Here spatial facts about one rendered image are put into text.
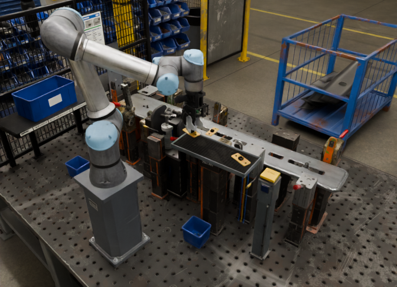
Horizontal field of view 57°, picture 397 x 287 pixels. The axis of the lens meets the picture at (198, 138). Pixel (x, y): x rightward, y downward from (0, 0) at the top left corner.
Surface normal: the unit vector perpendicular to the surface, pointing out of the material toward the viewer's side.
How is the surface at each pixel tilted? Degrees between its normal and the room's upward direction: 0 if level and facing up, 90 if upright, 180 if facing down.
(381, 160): 0
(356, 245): 0
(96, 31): 90
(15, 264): 0
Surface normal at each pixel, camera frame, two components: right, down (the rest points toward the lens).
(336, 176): 0.00, -0.83
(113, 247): 0.01, 0.55
